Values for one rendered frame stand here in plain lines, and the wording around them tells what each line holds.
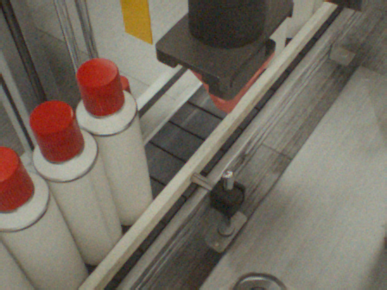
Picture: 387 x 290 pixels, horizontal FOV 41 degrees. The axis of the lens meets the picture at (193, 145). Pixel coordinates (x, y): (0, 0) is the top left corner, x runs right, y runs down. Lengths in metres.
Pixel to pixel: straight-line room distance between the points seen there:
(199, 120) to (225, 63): 0.27
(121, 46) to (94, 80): 0.41
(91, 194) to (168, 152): 0.19
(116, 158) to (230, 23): 0.16
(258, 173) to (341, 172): 0.11
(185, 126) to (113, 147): 0.20
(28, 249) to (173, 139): 0.26
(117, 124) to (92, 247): 0.13
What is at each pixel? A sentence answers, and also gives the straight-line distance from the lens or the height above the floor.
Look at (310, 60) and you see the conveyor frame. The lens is 0.72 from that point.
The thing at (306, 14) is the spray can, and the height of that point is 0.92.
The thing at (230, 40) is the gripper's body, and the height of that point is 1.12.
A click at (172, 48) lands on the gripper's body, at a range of 0.39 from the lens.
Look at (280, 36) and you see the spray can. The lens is 0.66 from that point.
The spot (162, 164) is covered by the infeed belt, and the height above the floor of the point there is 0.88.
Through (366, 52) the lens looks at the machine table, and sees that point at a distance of 0.82.
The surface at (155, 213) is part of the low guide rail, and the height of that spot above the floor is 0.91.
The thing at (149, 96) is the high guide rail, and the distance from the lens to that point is 0.55.
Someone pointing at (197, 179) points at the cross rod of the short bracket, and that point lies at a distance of 0.55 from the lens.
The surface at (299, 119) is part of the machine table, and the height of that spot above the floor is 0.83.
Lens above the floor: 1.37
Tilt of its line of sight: 53 degrees down
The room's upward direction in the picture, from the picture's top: 3 degrees counter-clockwise
